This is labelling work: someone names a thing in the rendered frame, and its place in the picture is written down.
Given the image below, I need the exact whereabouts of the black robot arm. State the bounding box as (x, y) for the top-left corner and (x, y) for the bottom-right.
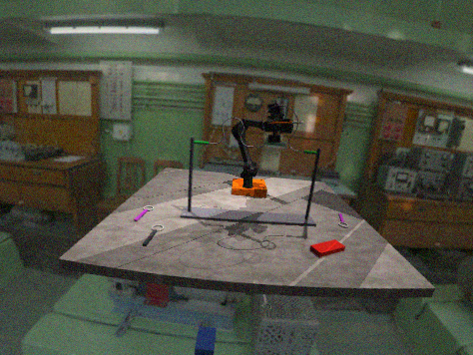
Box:
(232, 105), (293, 188)

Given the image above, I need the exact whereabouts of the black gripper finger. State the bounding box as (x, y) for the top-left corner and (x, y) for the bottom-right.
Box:
(267, 124), (278, 132)
(267, 115), (279, 123)

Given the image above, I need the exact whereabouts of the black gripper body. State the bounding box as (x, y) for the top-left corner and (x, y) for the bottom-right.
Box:
(267, 104), (281, 143)

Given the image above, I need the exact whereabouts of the blue block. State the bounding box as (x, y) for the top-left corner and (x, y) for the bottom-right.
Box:
(195, 326), (217, 355)

